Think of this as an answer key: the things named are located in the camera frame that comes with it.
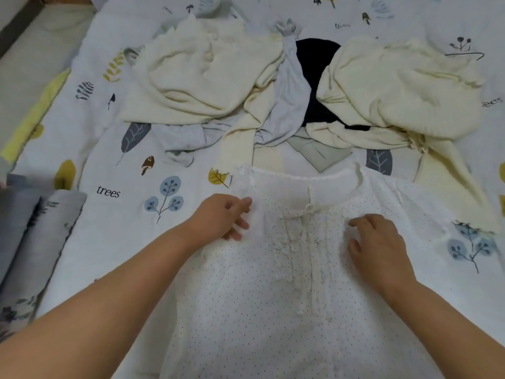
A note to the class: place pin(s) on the light blue denim jeans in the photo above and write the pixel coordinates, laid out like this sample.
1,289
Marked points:
12,225

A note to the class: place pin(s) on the bed with leaf print bedding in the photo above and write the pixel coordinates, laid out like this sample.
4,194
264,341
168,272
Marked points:
95,225

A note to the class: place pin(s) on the person's left forearm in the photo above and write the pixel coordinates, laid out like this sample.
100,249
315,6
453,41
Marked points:
95,311

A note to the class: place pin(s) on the person's right hand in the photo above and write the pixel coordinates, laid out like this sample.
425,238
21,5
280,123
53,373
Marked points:
384,260

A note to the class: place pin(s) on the sage green zip jacket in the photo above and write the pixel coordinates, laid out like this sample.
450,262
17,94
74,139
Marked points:
319,154

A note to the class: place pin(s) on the black garment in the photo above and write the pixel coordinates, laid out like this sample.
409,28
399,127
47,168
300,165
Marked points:
319,63

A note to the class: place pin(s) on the white dotted blouse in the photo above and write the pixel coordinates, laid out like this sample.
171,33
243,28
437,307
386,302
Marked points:
260,311

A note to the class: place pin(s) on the grey Chip n Dale shirt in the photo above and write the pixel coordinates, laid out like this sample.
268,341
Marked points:
288,106

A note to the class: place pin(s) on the person's right forearm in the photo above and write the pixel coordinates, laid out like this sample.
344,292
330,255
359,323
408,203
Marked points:
450,335

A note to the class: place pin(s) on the person's left hand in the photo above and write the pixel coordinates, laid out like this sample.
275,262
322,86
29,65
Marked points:
217,218

